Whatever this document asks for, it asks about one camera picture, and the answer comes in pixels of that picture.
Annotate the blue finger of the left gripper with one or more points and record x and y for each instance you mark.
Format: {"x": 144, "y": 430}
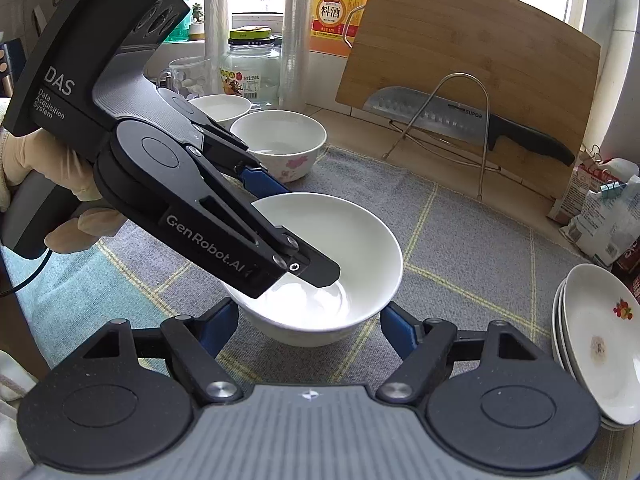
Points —
{"x": 311, "y": 266}
{"x": 260, "y": 183}

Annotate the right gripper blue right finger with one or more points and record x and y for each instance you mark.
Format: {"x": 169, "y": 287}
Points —
{"x": 423, "y": 347}

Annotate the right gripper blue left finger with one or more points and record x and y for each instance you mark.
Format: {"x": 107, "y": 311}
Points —
{"x": 193, "y": 345}

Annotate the white bowl front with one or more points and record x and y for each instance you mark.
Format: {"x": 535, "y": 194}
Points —
{"x": 348, "y": 268}

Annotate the white bowl pink flowers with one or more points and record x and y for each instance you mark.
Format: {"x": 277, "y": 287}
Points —
{"x": 286, "y": 143}

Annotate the white plate with stain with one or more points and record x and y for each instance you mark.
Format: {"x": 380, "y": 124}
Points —
{"x": 587, "y": 279}

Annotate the left gloved hand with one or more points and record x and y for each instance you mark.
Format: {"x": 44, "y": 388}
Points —
{"x": 40, "y": 151}

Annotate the glass mug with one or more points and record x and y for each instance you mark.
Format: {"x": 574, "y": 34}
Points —
{"x": 190, "y": 77}

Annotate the glass jar green lid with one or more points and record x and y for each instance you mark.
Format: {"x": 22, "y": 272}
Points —
{"x": 251, "y": 67}

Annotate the orange cooking wine jug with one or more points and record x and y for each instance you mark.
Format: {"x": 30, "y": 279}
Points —
{"x": 329, "y": 21}

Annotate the white blue plastic bag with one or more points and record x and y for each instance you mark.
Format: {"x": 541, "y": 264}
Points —
{"x": 608, "y": 224}

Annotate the bamboo cutting board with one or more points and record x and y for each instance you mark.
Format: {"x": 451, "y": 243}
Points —
{"x": 521, "y": 63}

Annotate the red white food bag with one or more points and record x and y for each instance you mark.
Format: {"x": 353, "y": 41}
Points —
{"x": 589, "y": 173}

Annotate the black handled kitchen knife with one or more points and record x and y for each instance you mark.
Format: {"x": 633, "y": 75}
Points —
{"x": 531, "y": 139}

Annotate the metal wire rack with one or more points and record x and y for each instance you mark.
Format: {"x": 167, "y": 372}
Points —
{"x": 434, "y": 114}

